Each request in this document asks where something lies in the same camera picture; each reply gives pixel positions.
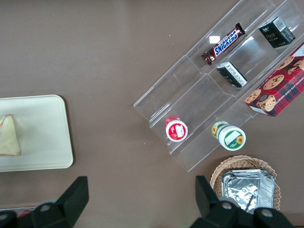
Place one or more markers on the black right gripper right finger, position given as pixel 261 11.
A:
pixel 209 202

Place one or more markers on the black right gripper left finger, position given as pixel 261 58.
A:
pixel 69 202

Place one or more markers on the triangle sandwich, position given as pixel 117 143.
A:
pixel 9 137

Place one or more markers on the light wicker basket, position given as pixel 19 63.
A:
pixel 242 162

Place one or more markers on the beige plastic tray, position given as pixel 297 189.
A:
pixel 40 133

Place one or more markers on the aluminium foil container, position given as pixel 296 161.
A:
pixel 247 190

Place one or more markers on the green lid white jar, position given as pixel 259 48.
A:
pixel 231 137

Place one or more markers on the red lid white jar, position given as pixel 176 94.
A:
pixel 177 130

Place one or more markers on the clear acrylic stepped shelf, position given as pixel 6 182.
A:
pixel 190 95

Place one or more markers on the small black box white label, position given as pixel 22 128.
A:
pixel 231 74

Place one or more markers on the red plaid cookie box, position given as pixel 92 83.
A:
pixel 278 90

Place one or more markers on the Snickers chocolate bar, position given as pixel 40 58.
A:
pixel 224 44

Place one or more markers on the small black box Face print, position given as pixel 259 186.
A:
pixel 275 34

